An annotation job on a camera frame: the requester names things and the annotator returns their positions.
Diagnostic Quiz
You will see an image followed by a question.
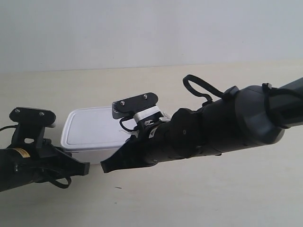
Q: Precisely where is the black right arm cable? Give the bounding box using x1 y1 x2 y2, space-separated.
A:
182 74 303 105

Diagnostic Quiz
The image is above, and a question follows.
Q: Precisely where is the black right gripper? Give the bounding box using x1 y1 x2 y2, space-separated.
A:
100 122 173 173

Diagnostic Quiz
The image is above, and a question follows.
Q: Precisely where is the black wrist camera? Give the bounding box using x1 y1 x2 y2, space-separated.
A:
9 107 56 150
112 92 164 123

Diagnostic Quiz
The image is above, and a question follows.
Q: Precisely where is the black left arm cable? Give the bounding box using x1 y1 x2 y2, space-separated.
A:
0 125 73 190

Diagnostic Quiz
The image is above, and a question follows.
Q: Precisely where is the white lidded plastic container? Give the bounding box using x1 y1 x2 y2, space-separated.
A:
61 106 130 165

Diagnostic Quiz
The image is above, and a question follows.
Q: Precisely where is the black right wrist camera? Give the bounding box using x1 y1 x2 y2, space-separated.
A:
112 92 164 123

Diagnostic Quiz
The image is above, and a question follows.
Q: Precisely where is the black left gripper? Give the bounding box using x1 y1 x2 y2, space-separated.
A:
14 139 90 182

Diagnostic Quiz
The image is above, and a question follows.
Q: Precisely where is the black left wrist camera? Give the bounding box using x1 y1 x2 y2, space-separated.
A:
9 107 56 150

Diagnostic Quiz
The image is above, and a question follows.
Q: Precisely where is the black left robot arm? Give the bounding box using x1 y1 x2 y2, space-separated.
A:
0 139 90 192

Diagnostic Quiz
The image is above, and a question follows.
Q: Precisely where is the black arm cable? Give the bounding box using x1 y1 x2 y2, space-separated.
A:
0 125 73 190
182 74 303 105

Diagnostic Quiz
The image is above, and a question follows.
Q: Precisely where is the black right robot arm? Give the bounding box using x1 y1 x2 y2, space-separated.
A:
101 74 303 173

